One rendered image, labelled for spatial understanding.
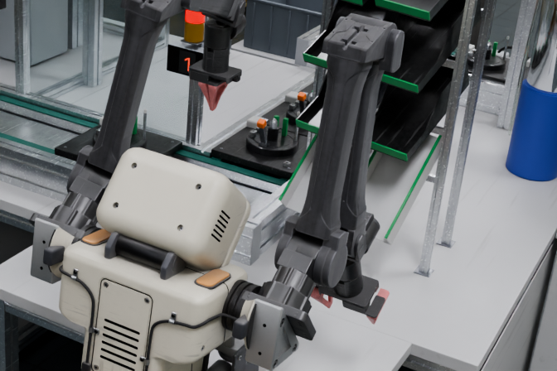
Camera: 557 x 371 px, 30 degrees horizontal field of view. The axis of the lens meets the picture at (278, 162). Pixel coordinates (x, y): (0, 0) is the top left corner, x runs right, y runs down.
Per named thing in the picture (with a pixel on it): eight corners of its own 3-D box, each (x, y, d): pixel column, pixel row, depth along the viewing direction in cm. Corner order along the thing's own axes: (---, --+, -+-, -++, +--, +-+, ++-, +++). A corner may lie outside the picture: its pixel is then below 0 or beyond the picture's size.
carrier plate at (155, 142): (132, 180, 259) (132, 171, 258) (54, 154, 268) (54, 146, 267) (182, 147, 279) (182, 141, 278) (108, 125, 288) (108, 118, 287)
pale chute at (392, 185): (391, 245, 233) (386, 238, 230) (342, 225, 240) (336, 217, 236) (447, 141, 240) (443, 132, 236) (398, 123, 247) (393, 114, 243)
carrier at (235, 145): (291, 180, 268) (296, 136, 262) (210, 156, 276) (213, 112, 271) (329, 149, 288) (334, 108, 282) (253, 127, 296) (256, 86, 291)
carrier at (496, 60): (508, 87, 348) (515, 51, 342) (440, 70, 357) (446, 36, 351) (526, 68, 368) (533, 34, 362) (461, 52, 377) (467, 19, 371)
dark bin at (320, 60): (352, 78, 225) (348, 51, 220) (303, 61, 232) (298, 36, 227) (418, 4, 239) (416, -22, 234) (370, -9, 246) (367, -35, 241)
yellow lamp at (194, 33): (196, 44, 262) (198, 26, 260) (180, 40, 264) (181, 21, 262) (206, 39, 267) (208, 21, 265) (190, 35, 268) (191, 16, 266)
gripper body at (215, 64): (202, 66, 233) (204, 35, 229) (242, 77, 229) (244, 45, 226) (187, 74, 227) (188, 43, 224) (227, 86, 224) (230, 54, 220)
